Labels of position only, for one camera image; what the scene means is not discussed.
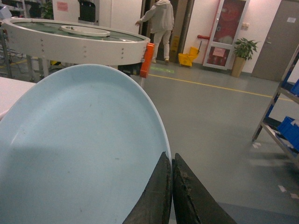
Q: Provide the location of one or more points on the yellow mop bucket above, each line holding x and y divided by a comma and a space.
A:
188, 58

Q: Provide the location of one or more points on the white round conveyor table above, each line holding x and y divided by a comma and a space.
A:
47, 40

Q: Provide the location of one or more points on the person in grey hoodie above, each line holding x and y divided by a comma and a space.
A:
162, 22

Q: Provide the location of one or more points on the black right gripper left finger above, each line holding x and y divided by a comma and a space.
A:
154, 204

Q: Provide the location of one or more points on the blue bin on shelf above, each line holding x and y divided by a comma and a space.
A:
289, 128

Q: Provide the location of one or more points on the light blue oval tray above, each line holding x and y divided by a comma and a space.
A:
79, 147

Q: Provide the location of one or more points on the red fire hose cabinet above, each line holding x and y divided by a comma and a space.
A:
224, 33

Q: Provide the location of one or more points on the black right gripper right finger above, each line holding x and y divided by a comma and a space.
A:
193, 204

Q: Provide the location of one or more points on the yellow wet floor sign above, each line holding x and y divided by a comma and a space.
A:
174, 43

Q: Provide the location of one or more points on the grey door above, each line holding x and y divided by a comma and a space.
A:
280, 44

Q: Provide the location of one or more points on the orange box on conveyor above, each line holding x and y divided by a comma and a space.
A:
145, 67

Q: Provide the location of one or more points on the potted green plant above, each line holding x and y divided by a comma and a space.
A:
243, 51

